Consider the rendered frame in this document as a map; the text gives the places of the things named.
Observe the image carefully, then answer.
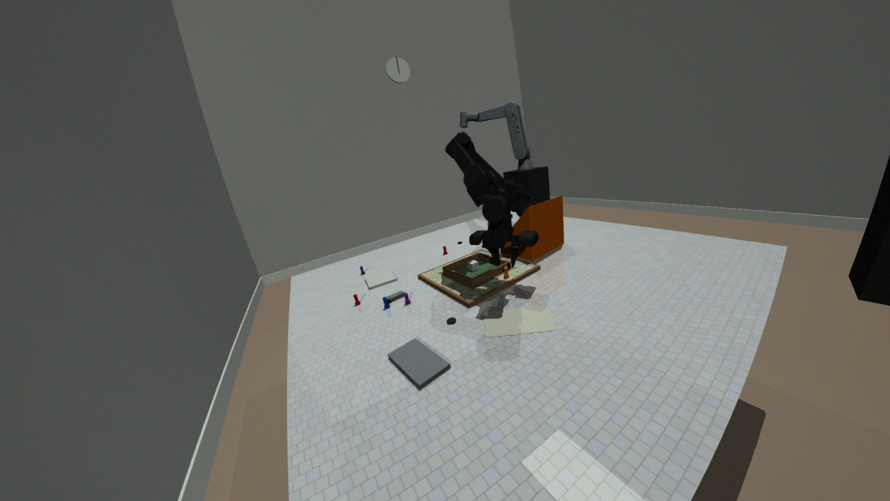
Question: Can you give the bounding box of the beige flat mat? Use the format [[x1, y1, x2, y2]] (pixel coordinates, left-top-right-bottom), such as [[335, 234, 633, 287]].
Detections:
[[484, 305, 557, 337]]

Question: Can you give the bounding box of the white flat square panel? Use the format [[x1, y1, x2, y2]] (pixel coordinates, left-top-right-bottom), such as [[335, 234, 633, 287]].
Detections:
[[365, 270, 397, 289]]

